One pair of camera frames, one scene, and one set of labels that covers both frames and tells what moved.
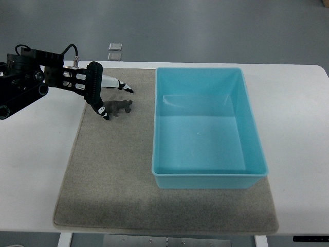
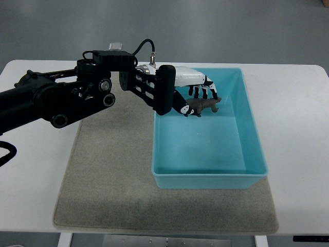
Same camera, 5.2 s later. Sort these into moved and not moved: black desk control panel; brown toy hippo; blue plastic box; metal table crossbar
Moved: brown toy hippo
Not moved: blue plastic box; metal table crossbar; black desk control panel
